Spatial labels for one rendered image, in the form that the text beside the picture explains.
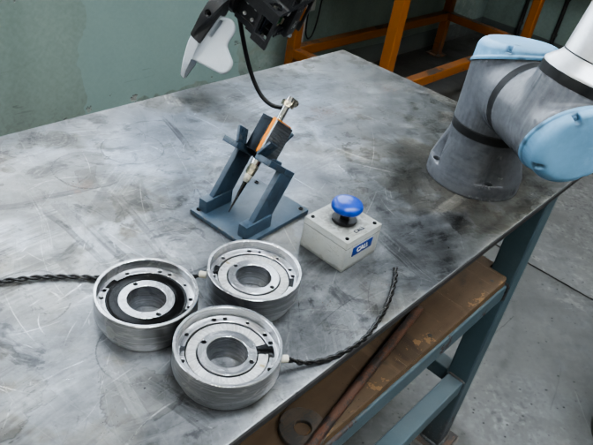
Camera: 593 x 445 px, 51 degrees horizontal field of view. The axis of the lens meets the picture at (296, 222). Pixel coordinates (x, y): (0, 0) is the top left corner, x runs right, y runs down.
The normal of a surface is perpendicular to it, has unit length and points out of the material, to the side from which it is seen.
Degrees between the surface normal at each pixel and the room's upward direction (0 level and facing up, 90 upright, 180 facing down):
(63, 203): 0
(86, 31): 90
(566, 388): 0
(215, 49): 68
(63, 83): 90
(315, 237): 90
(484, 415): 0
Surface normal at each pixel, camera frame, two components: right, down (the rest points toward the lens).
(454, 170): -0.62, 0.06
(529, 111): -0.88, -0.17
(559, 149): 0.18, 0.69
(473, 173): -0.26, 0.24
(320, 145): 0.15, -0.81
